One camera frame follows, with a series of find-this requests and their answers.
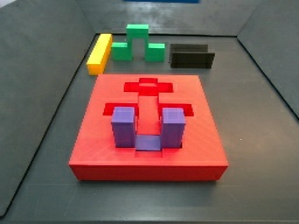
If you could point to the blue U-shaped block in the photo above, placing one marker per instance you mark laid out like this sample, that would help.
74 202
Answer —
167 1

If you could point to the black angle bracket fixture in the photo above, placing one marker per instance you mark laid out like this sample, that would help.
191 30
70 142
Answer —
190 56

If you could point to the yellow long bar block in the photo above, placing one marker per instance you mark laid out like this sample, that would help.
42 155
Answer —
98 57

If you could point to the purple U-shaped block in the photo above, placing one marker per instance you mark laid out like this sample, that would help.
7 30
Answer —
149 131

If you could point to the red base block with slots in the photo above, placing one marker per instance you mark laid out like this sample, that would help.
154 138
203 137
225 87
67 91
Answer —
98 160

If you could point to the green arch-shaped block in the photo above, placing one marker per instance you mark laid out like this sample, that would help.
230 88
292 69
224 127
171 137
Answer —
138 43

